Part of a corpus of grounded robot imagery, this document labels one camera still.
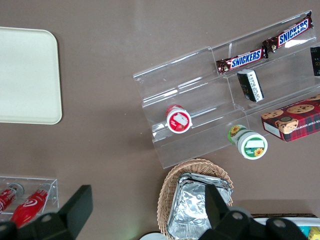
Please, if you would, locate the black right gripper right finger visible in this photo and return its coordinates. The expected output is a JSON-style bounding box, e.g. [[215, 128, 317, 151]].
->
[[204, 184, 252, 230]]

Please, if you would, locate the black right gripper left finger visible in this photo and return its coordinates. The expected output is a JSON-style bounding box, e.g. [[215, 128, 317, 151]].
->
[[32, 184, 94, 240]]

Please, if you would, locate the oval light wicker basket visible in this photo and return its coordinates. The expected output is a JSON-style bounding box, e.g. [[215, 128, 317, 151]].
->
[[156, 157, 235, 239]]

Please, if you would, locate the white snack tray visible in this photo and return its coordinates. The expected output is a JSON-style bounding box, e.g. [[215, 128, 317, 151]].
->
[[250, 213, 320, 240]]

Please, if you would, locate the cream rectangular tray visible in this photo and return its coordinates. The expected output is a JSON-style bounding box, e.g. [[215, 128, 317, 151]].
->
[[0, 26, 63, 125]]

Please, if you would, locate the clear acrylic bottle rack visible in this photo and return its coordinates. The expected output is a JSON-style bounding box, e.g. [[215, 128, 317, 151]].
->
[[0, 175, 60, 224]]

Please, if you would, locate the red cola bottle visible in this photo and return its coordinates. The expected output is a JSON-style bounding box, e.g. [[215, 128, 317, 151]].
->
[[0, 182, 25, 215], [10, 183, 53, 229]]

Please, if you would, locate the green sunflower yogurt cup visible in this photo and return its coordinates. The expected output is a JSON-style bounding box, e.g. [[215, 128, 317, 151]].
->
[[226, 123, 269, 160]]

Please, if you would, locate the teal snack packet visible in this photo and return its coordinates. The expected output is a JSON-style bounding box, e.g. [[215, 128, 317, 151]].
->
[[298, 225, 311, 237]]

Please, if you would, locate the red strawberry yogurt cup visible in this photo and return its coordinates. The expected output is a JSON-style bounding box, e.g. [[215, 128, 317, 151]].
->
[[165, 104, 194, 134]]

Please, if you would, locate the yellow snack packet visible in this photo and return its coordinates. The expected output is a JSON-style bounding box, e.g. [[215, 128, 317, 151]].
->
[[308, 225, 320, 240]]

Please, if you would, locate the red tartan cookie box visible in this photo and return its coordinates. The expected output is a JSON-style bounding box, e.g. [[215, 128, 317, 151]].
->
[[260, 93, 320, 143]]

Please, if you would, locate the small black chocolate box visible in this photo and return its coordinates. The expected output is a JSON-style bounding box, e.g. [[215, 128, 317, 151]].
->
[[236, 69, 265, 103], [309, 45, 320, 77]]

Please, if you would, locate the clear acrylic stepped stand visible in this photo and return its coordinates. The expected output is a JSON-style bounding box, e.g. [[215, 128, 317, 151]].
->
[[132, 9, 320, 170]]

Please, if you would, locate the brown Snickers bar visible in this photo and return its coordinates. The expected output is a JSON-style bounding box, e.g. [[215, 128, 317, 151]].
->
[[261, 15, 315, 54], [215, 47, 270, 76]]

